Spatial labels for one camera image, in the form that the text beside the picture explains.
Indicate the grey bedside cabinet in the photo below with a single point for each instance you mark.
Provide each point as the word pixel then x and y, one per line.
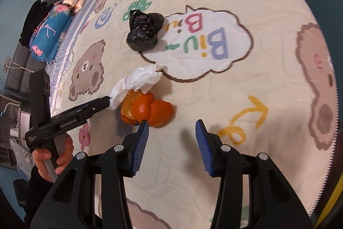
pixel 10 124

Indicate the white tissue bundle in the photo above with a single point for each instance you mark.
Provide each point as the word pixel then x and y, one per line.
pixel 139 78

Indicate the black plastic bag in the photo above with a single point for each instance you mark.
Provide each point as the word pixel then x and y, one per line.
pixel 142 35

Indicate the black garment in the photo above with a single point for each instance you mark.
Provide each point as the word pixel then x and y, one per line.
pixel 30 22

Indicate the blue floral pillow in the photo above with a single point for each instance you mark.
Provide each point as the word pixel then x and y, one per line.
pixel 48 33

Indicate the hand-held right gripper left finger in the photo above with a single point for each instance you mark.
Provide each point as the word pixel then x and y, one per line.
pixel 142 143

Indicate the person's left hand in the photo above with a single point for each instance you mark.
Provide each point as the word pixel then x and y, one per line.
pixel 43 159

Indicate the printed bear blanket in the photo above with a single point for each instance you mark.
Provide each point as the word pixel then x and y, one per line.
pixel 201 100

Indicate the orange peel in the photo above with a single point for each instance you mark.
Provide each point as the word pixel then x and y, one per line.
pixel 150 111

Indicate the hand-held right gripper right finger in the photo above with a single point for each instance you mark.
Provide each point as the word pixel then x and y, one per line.
pixel 203 148

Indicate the yellow strip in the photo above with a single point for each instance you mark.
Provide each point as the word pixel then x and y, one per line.
pixel 325 207

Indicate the person's left forearm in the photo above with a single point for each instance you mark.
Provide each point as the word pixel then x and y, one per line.
pixel 37 191

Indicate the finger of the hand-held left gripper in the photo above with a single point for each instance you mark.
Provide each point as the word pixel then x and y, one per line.
pixel 96 104

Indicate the white wall outlet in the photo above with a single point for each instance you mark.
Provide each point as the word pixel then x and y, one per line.
pixel 6 64

